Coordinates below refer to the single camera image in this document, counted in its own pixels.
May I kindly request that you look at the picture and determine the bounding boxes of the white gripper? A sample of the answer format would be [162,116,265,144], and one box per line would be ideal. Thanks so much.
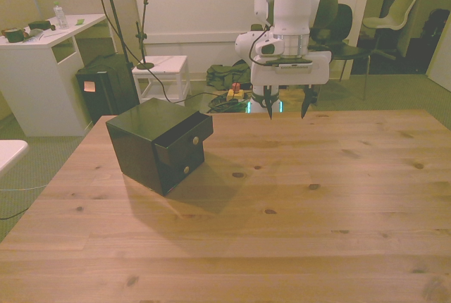
[250,50,333,121]

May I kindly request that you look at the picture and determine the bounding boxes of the black drawer with round knob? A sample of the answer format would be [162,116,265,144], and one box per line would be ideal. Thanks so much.
[159,140,206,195]
[152,112,215,168]

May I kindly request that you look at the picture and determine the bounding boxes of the black drawer cabinet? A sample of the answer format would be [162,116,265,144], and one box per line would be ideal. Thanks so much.
[105,97,215,198]

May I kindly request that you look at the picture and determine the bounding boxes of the red emergency stop button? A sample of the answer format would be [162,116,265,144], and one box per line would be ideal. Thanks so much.
[226,82,245,102]

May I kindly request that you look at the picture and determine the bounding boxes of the green fabric bag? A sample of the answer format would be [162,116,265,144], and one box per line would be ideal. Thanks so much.
[205,63,253,91]

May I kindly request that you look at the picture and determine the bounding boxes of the black chair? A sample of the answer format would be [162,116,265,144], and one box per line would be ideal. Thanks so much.
[309,2,372,101]

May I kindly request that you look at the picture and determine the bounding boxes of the small white side table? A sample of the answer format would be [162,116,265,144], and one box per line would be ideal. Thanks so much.
[131,55,193,104]

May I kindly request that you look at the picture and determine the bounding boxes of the white swivel chair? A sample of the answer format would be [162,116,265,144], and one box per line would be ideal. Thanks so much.
[360,0,419,61]

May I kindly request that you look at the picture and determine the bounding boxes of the black microphone stand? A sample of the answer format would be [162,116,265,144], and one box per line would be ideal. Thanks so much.
[135,0,156,71]

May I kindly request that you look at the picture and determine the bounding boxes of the black computer tower box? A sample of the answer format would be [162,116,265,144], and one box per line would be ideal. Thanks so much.
[75,54,139,125]

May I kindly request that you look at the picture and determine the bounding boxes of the black tripod stand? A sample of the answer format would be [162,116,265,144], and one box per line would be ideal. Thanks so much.
[85,0,142,106]

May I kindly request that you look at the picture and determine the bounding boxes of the clear plastic water bottle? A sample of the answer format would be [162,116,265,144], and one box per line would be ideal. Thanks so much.
[53,1,70,30]

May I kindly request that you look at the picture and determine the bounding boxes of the white desk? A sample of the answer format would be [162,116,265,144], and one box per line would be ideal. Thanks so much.
[0,13,118,138]

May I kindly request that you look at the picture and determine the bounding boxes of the dark green desk object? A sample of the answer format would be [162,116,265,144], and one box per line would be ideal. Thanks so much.
[27,20,58,32]

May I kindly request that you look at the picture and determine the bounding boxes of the dark round desk object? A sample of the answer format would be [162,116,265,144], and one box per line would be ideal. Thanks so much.
[1,27,25,44]

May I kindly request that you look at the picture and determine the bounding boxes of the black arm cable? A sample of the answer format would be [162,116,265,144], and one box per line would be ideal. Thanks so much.
[247,0,276,68]

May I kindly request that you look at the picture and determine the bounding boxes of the black floor cable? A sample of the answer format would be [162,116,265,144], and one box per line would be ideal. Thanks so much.
[0,182,48,221]

